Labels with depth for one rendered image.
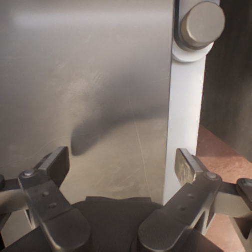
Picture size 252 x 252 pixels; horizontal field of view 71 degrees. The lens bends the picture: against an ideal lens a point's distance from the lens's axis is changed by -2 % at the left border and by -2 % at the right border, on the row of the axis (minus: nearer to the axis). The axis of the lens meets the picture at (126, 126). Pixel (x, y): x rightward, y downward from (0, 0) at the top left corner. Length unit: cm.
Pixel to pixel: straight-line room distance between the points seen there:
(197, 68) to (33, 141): 16
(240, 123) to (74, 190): 42
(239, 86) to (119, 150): 42
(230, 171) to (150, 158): 121
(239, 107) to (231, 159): 82
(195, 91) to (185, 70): 2
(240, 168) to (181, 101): 121
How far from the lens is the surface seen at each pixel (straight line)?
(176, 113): 19
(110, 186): 17
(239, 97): 52
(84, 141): 16
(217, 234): 167
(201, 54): 18
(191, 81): 19
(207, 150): 122
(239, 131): 51
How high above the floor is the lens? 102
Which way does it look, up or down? 73 degrees down
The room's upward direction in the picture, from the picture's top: 178 degrees counter-clockwise
